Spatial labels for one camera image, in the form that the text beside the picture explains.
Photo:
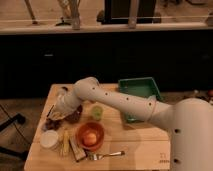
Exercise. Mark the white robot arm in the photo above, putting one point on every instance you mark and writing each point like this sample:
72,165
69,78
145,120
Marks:
189,122

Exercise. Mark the small green cup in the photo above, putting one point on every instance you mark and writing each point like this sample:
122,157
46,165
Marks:
97,112

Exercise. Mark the green plastic tray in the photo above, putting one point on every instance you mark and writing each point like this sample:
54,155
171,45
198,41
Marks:
142,87

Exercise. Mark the dark red bowl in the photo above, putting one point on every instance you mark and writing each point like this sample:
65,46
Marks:
75,116

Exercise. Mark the orange bowl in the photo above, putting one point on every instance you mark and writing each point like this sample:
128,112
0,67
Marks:
90,127

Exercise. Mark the orange fruit in bowl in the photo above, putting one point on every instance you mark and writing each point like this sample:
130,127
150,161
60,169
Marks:
90,139

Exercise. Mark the yellow corn cob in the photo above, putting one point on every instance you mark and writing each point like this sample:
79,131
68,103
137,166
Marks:
65,144

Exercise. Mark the silver metal fork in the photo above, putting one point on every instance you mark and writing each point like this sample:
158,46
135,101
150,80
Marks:
96,156

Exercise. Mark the brown rectangular block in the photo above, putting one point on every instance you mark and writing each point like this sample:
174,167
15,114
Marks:
78,152

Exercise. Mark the white round container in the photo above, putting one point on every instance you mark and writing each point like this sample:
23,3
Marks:
49,139

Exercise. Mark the black handled knife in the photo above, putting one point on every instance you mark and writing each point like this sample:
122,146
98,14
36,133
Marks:
50,111

